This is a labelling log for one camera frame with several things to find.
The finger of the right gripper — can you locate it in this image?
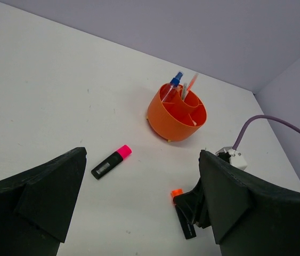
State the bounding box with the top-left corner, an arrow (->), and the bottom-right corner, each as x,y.
174,179 -> 206,229

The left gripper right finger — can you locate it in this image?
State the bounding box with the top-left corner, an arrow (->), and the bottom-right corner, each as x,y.
199,150 -> 300,255

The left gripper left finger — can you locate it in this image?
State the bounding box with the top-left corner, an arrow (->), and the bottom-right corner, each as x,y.
0,147 -> 87,255

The orange black highlighter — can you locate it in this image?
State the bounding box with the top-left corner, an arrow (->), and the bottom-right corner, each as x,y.
171,189 -> 196,240

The clear bottle blue cap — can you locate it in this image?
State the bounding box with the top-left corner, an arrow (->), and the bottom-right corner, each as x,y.
160,71 -> 183,102

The orange thin highlighter pen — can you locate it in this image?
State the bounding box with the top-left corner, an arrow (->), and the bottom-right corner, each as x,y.
187,73 -> 199,92

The green thin highlighter pen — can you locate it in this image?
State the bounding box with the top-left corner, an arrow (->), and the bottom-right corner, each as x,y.
181,83 -> 188,101

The orange round compartment organizer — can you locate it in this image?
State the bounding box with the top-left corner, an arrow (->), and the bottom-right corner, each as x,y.
146,84 -> 207,142

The pink black highlighter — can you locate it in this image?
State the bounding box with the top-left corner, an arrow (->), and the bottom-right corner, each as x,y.
91,145 -> 132,180

